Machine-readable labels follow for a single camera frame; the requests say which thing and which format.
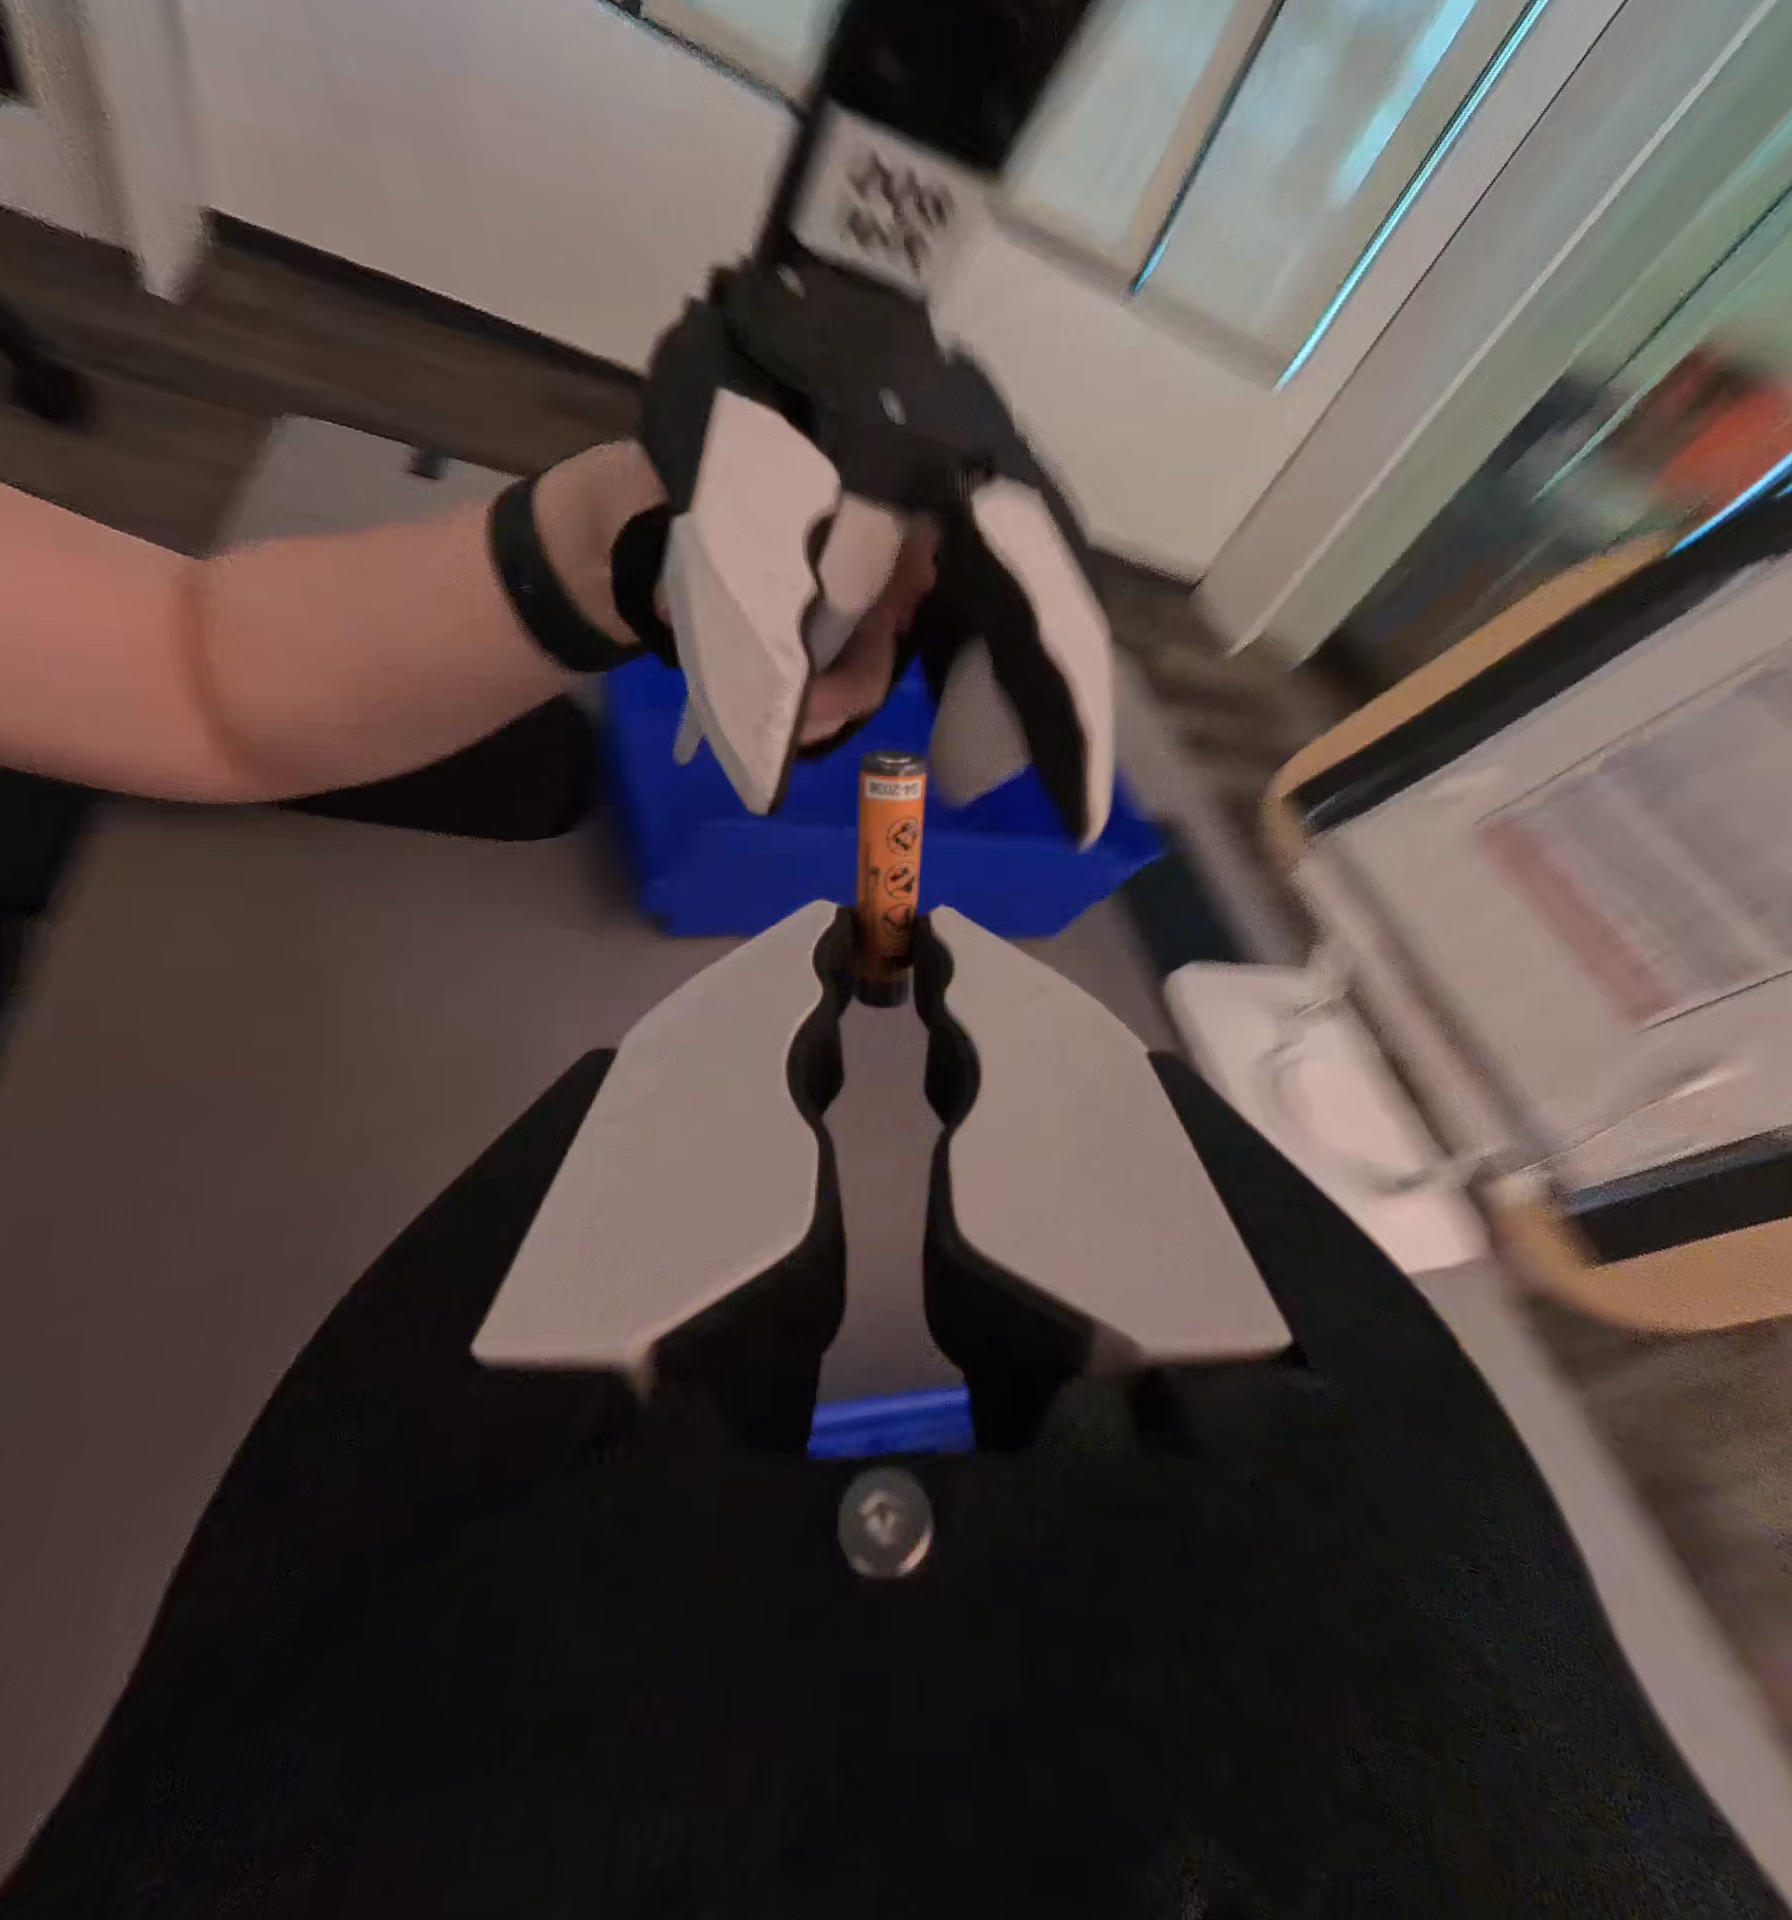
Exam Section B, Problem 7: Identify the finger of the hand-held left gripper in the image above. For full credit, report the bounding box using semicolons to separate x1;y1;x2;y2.
943;483;1118;855
660;388;844;816

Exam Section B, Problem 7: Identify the white board stand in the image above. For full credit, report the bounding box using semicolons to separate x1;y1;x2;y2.
1162;960;1503;1277

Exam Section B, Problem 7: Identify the blue plastic bin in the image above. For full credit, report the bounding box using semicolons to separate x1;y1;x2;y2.
807;1385;976;1460
602;652;1171;943

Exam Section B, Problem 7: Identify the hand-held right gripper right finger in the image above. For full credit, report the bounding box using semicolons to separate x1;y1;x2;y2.
918;900;1296;1451

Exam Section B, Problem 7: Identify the orange battery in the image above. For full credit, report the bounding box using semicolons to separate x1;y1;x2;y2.
852;750;933;1008

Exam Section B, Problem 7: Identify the black wristband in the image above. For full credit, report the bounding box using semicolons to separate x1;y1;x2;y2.
485;470;645;676

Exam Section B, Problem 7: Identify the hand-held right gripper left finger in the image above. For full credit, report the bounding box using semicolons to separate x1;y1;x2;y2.
469;900;848;1451

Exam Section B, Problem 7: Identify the paper notice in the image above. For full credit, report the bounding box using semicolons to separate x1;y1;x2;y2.
1484;660;1792;1022

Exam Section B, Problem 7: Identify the glass partition window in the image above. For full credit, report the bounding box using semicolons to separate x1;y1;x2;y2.
985;0;1792;662

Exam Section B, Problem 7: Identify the person's left hand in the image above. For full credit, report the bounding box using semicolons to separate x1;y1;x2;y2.
526;432;942;750

